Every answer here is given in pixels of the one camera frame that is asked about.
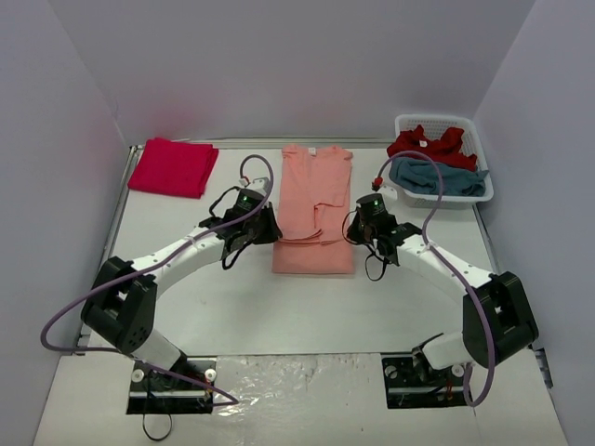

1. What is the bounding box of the salmon pink t-shirt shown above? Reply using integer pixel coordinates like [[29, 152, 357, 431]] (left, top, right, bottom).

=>
[[272, 145, 354, 275]]

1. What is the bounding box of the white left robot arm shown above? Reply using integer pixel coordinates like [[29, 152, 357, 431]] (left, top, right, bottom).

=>
[[81, 185, 282, 388]]

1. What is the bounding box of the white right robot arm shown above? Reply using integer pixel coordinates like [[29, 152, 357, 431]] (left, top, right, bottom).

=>
[[347, 193, 539, 384]]

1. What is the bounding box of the blue-grey t-shirt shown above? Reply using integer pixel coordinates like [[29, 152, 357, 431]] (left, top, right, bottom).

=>
[[389, 157, 488, 197]]

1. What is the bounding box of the dark red t-shirt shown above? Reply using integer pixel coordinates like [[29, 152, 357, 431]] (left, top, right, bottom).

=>
[[387, 125, 478, 172]]

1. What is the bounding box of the white plastic laundry basket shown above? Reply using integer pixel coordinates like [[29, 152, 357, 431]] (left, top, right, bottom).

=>
[[395, 113, 494, 209]]

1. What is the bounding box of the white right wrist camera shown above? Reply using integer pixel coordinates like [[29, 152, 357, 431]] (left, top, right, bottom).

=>
[[372, 177, 399, 204]]

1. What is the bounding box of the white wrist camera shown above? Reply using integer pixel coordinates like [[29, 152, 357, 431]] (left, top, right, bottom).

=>
[[239, 177, 271, 197], [372, 177, 399, 204]]

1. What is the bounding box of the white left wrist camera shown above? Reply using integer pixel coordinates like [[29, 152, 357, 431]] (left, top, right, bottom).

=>
[[239, 177, 271, 197]]

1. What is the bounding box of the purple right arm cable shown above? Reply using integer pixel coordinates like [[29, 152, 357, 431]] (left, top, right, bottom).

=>
[[371, 150, 497, 409]]

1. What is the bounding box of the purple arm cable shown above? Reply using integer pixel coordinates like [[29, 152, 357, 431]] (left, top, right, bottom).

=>
[[40, 154, 275, 410], [371, 150, 497, 409]]

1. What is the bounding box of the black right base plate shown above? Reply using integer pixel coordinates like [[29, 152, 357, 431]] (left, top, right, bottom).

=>
[[380, 352, 466, 410]]

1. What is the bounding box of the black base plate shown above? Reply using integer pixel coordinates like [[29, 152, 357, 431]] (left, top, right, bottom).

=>
[[380, 352, 466, 410], [126, 361, 214, 415]]

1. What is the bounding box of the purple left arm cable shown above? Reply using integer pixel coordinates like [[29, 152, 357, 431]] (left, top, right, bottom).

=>
[[40, 154, 275, 410]]

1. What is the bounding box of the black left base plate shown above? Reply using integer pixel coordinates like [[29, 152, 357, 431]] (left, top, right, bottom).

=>
[[126, 361, 214, 415]]

